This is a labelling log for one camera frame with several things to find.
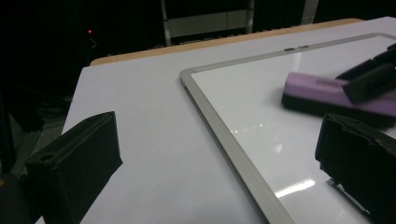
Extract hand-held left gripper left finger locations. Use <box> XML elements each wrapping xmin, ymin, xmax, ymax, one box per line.
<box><xmin>24</xmin><ymin>111</ymin><xmax>123</xmax><ymax>224</ymax></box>

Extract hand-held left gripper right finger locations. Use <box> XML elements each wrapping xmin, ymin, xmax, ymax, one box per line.
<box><xmin>315</xmin><ymin>112</ymin><xmax>396</xmax><ymax>224</ymax></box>

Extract purple and black whiteboard eraser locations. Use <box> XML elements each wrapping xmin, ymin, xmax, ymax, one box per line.
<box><xmin>281</xmin><ymin>71</ymin><xmax>396</xmax><ymax>129</ymax></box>

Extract silver framed whiteboard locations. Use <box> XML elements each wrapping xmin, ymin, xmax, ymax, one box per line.
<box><xmin>179</xmin><ymin>32</ymin><xmax>396</xmax><ymax>224</ymax></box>

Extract large white sheet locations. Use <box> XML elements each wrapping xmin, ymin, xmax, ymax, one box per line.
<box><xmin>35</xmin><ymin>16</ymin><xmax>396</xmax><ymax>224</ymax></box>

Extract dark equipment with red light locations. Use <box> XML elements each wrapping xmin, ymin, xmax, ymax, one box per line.
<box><xmin>31</xmin><ymin>0</ymin><xmax>104</xmax><ymax>68</ymax></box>

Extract grey metal stand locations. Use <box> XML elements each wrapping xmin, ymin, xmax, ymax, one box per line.
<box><xmin>160</xmin><ymin>0</ymin><xmax>255</xmax><ymax>48</ymax></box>

